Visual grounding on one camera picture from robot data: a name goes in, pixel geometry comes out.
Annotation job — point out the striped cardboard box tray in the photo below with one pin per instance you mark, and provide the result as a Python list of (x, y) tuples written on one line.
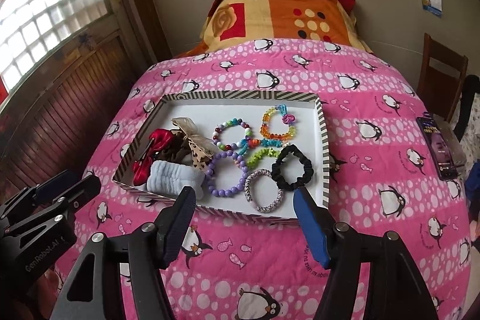
[(250, 128)]

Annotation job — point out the smartphone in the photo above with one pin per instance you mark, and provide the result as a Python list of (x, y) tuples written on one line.
[(438, 147)]

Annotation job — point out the red velvet bow clip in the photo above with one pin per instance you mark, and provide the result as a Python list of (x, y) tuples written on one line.
[(158, 141)]

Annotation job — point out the black scrunchie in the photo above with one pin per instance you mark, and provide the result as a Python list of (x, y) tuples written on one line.
[(292, 169)]

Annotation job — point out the pink penguin blanket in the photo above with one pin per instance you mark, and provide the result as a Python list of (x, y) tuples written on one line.
[(382, 177)]

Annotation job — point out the brown scrunchie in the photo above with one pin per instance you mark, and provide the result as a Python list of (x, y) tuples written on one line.
[(173, 147)]

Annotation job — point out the light blue fuzzy band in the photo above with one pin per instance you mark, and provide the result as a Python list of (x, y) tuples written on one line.
[(168, 179)]

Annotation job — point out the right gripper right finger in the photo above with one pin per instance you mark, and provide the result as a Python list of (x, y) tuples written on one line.
[(396, 289)]

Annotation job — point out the wooden chair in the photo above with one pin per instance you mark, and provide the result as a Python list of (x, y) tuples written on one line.
[(443, 73)]

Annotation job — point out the leopard print ribbon bow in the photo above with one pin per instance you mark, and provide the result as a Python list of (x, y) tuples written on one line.
[(202, 149)]

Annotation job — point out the orange yellow rose blanket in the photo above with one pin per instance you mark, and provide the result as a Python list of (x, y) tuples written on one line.
[(232, 22)]

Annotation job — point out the black garment on chair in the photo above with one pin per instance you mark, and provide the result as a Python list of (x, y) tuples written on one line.
[(471, 87)]

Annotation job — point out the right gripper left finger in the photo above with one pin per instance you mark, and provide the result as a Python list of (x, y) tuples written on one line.
[(93, 289)]

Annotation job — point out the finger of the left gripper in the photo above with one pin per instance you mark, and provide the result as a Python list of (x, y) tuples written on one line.
[(59, 183)]

